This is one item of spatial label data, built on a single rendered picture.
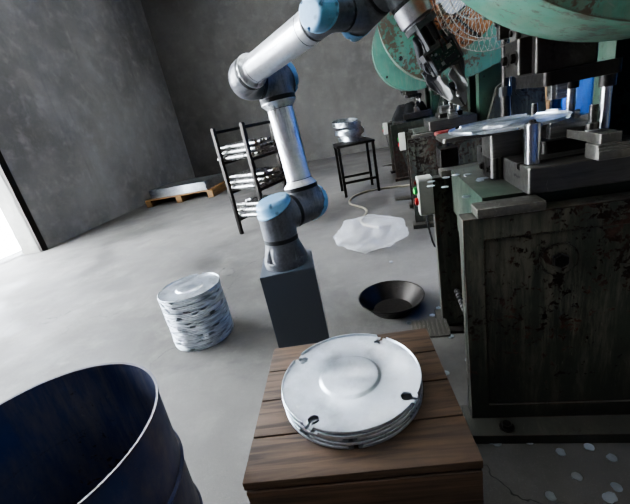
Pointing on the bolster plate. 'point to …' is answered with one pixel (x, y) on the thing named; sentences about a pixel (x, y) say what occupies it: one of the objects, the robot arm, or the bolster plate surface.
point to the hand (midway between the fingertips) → (460, 100)
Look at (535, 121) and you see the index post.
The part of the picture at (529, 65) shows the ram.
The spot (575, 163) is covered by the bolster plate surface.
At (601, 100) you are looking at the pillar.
